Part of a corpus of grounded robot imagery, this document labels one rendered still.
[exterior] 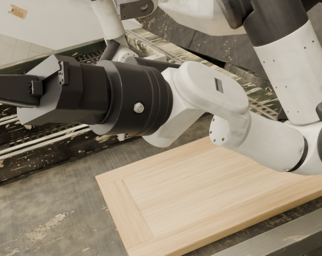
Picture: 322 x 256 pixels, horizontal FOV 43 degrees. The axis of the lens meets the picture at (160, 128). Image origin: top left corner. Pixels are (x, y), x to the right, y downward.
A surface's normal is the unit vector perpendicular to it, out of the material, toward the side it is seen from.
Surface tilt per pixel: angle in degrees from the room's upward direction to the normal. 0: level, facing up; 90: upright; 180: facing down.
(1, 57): 90
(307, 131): 7
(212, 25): 82
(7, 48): 90
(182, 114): 105
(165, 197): 58
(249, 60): 0
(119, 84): 16
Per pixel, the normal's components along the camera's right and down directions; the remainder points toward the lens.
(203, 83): 0.54, -0.55
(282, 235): -0.18, -0.88
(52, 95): -0.78, -0.03
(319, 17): -0.88, -0.21
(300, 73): -0.16, 0.39
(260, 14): -0.45, 0.51
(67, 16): 0.31, 0.44
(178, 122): 0.33, 0.84
